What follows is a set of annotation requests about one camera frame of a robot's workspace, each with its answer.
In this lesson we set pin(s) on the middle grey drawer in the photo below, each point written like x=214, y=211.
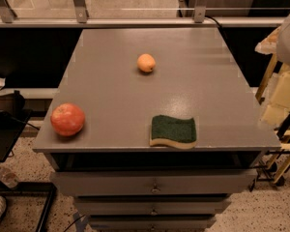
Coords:
x=151, y=206

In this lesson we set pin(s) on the black metal frame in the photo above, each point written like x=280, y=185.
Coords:
x=40, y=194

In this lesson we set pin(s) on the bottom grey drawer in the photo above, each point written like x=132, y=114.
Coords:
x=151, y=223

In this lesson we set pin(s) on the green and yellow sponge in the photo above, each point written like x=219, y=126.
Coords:
x=173, y=132

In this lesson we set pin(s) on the small orange fruit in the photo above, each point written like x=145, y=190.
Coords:
x=146, y=63

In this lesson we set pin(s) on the red apple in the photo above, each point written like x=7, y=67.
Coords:
x=67, y=119

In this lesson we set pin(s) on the metal railing with glass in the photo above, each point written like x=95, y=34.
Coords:
x=94, y=13

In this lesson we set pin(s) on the top grey drawer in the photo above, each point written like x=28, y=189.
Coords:
x=116, y=183

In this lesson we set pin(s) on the grey drawer cabinet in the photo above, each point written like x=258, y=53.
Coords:
x=195, y=77

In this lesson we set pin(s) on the black side table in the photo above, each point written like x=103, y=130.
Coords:
x=13, y=119

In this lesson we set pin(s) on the grey drawer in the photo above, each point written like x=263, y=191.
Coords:
x=151, y=223
x=116, y=183
x=151, y=206

